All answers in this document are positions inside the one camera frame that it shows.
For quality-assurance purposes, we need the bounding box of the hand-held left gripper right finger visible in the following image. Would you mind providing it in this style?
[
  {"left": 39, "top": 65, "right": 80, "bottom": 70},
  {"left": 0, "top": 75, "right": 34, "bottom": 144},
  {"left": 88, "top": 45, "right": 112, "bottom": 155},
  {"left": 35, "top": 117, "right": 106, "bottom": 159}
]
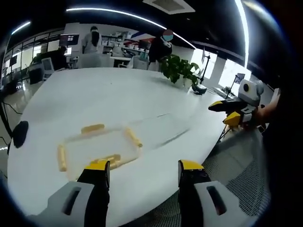
[{"left": 178, "top": 159, "right": 259, "bottom": 227}]

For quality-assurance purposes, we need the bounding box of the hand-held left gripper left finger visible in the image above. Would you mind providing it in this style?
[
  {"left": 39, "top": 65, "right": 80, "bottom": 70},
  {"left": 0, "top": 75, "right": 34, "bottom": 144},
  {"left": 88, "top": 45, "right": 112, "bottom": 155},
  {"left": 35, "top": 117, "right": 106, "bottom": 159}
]
[{"left": 28, "top": 160, "right": 111, "bottom": 227}]

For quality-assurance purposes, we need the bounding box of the black tripod with sign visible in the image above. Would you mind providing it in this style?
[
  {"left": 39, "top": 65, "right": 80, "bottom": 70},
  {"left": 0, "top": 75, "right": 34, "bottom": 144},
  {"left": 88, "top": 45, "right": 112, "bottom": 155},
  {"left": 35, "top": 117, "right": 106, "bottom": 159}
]
[{"left": 222, "top": 73, "right": 246, "bottom": 100}]

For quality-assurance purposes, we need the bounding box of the black desk stand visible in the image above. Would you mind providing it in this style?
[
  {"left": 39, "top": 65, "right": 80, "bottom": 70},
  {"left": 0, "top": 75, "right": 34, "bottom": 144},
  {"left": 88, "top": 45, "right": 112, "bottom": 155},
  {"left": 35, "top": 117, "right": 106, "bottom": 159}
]
[{"left": 191, "top": 53, "right": 212, "bottom": 96}]

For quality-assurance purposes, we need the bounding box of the grey mesh office chair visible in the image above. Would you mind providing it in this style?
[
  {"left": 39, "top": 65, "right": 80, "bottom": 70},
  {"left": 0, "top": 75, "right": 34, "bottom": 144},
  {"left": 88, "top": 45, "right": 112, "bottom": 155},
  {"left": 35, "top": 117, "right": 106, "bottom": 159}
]
[{"left": 149, "top": 129, "right": 272, "bottom": 227}]

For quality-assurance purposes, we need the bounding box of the green potted plant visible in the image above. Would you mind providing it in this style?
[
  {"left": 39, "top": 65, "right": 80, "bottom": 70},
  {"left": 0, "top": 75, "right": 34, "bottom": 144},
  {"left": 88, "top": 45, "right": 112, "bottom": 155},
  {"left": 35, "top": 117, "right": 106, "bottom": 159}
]
[{"left": 158, "top": 54, "right": 202, "bottom": 91}]

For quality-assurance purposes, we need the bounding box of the bright curved ceiling light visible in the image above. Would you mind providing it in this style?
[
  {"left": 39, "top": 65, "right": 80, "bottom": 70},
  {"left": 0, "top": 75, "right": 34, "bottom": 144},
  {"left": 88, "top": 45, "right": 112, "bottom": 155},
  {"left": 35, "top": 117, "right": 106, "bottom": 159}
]
[{"left": 233, "top": 0, "right": 250, "bottom": 67}]

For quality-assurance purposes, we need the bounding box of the clear container with yellow latches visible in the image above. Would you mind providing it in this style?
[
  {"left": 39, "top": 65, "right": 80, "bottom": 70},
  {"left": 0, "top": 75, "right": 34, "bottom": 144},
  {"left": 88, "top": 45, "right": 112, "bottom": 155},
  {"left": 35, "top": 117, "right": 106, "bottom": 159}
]
[{"left": 56, "top": 122, "right": 144, "bottom": 178}]

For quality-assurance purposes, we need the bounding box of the black round chair part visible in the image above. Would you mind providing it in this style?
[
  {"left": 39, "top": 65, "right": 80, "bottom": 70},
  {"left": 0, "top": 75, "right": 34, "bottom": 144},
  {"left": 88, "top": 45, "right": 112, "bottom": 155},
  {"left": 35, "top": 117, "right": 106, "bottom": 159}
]
[{"left": 12, "top": 120, "right": 29, "bottom": 149}]

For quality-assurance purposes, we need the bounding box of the ceiling air vent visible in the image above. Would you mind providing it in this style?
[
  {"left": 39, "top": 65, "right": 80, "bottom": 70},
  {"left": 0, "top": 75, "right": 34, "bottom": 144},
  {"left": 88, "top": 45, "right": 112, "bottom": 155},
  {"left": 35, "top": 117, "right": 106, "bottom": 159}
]
[{"left": 142, "top": 0, "right": 197, "bottom": 13}]

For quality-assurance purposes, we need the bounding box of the black floor box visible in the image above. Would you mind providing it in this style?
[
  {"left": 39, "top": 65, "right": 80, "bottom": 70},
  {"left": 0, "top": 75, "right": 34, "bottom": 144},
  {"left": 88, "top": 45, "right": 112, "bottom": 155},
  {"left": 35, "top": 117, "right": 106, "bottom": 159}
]
[{"left": 28, "top": 68, "right": 45, "bottom": 85}]

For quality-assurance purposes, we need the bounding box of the white office chair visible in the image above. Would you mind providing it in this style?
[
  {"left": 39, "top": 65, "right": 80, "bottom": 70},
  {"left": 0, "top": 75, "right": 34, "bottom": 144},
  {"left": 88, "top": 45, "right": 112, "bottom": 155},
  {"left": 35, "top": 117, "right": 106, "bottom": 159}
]
[{"left": 41, "top": 57, "right": 56, "bottom": 79}]

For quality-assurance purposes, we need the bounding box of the dark computer monitor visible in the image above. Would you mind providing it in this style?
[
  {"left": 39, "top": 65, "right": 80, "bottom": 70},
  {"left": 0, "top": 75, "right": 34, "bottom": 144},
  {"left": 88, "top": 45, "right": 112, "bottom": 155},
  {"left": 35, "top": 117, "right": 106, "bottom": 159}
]
[{"left": 59, "top": 33, "right": 80, "bottom": 47}]

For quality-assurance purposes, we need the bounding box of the short ceiling light strip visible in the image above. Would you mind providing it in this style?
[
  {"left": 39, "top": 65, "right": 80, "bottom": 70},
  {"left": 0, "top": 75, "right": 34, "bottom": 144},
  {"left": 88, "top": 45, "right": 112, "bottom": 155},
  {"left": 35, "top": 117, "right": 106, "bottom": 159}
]
[{"left": 10, "top": 21, "right": 32, "bottom": 35}]

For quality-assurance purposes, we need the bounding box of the black floor cable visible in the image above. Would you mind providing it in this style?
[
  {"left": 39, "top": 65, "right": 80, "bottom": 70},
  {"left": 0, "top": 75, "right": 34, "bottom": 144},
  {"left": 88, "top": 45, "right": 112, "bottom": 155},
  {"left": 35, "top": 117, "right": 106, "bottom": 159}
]
[{"left": 0, "top": 93, "right": 22, "bottom": 145}]

